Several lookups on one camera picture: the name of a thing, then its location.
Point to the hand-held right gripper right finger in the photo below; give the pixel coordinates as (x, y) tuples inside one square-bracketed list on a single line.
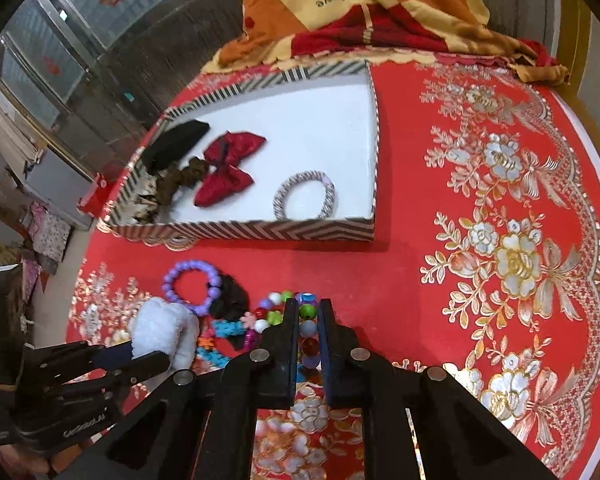
[(326, 350)]

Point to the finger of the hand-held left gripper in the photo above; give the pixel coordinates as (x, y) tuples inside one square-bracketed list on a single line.
[(140, 367), (112, 355)]

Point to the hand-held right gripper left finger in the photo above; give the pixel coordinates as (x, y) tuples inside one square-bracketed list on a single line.
[(287, 340)]

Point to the white fluffy scrunchie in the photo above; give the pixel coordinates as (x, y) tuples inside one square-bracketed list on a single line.
[(160, 325)]

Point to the striped cardboard box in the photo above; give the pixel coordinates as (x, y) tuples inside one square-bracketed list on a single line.
[(305, 125)]

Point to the black hair scrunchie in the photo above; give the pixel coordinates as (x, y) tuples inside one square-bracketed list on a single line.
[(230, 300)]

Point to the red embroidered floral tablecloth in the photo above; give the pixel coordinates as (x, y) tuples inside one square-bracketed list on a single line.
[(430, 285)]

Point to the floral fabric bag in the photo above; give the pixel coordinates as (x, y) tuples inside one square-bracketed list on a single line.
[(50, 235)]

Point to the red plastic stool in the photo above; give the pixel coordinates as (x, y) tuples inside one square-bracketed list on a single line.
[(92, 200)]

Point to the brown hair scrunchie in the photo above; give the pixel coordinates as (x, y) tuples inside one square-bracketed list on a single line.
[(187, 170)]

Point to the red satin hair bow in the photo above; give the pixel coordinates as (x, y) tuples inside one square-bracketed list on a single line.
[(240, 145)]

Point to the black hair bow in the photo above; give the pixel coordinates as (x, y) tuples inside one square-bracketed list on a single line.
[(180, 140)]

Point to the glass panel door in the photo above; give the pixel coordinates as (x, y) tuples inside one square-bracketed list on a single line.
[(80, 60)]

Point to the orange floral blanket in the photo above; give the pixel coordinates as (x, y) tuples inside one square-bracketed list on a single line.
[(355, 20)]

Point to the grey metal cabinet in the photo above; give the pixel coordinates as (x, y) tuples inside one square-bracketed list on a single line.
[(530, 0)]

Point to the yellow wooden door frame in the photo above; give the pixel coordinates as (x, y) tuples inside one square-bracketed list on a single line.
[(580, 35)]

